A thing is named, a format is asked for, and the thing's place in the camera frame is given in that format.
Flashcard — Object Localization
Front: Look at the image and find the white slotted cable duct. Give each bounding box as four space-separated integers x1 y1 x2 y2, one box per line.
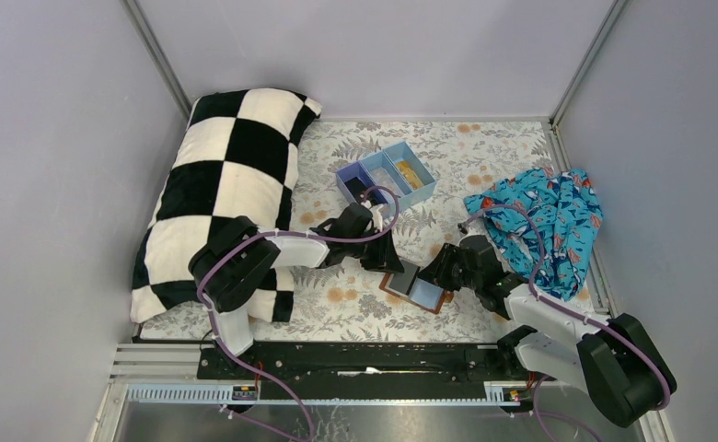
127 384 521 407

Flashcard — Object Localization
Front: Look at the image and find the floral table mat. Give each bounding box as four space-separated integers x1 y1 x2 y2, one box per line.
140 120 598 343

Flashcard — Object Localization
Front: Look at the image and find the blue compartment organizer box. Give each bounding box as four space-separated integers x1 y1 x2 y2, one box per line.
335 142 437 218

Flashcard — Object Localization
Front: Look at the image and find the dark grey credit card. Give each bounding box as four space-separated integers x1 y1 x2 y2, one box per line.
386 260 420 296

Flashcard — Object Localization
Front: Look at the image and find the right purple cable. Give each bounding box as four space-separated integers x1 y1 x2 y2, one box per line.
457 204 672 442

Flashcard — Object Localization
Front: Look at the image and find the black item in box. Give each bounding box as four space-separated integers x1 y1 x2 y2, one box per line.
345 177 386 206

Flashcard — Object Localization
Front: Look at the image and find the silver grey credit card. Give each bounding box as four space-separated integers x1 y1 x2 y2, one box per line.
369 168 403 196

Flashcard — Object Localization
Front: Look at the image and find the blue patterned cloth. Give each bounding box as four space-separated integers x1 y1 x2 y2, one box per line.
463 168 603 301

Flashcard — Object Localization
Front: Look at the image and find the black white checkered pillow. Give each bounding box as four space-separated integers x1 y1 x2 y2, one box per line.
130 88 322 323

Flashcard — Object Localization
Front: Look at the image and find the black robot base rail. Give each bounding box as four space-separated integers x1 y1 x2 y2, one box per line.
197 342 541 401

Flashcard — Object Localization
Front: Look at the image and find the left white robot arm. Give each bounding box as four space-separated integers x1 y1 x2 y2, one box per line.
188 203 404 356

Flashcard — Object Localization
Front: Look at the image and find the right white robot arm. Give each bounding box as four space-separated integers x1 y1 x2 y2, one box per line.
418 235 677 427

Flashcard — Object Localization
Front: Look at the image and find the brown leather card holder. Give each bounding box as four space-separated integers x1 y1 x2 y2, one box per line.
379 273 454 314

